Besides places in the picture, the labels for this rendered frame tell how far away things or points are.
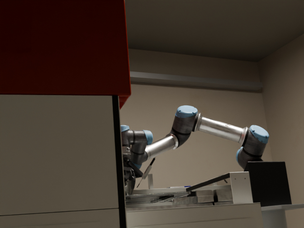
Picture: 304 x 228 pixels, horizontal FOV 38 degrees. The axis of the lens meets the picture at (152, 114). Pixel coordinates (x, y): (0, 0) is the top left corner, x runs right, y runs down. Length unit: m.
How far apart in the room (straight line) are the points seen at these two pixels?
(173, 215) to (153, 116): 2.99
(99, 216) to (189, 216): 0.44
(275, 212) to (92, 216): 1.21
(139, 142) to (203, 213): 0.58
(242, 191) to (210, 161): 2.94
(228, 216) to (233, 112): 3.44
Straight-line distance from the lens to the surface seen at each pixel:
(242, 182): 2.00
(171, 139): 2.52
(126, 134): 2.21
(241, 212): 1.92
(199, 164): 4.85
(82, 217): 1.52
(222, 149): 5.04
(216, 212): 1.87
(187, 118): 2.51
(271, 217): 2.46
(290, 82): 5.24
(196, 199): 2.12
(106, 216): 1.53
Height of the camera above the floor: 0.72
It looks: 15 degrees up
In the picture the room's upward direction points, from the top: 5 degrees counter-clockwise
